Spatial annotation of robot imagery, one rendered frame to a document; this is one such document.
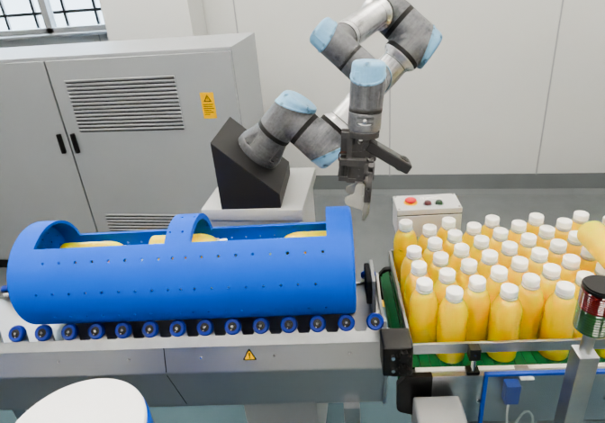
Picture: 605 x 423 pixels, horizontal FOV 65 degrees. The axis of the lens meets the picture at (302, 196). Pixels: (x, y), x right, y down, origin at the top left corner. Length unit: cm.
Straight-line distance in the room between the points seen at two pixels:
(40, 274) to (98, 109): 173
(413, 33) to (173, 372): 116
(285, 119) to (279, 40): 241
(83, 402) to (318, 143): 88
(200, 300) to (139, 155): 183
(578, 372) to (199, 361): 90
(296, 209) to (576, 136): 307
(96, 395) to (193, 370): 33
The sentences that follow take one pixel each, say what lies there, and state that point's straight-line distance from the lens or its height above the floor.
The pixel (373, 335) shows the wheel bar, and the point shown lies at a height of 93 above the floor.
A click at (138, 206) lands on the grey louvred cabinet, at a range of 313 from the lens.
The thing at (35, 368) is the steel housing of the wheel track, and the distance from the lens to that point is 158.
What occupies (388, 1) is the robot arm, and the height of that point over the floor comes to 169.
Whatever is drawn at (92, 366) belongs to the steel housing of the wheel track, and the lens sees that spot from 150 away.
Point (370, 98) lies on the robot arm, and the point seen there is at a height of 154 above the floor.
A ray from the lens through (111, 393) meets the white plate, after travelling 115.
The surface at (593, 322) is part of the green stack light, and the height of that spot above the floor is 120.
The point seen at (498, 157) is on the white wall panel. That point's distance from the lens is 409.
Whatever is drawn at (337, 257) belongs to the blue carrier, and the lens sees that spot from 115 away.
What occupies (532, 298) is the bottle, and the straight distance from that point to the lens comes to 127.
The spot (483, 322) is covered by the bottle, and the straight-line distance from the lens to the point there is 127.
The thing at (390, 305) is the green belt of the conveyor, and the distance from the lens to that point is 145.
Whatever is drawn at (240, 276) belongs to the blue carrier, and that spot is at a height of 114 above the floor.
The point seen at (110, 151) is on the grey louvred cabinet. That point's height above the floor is 89.
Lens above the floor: 182
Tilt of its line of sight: 26 degrees down
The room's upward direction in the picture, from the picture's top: 5 degrees counter-clockwise
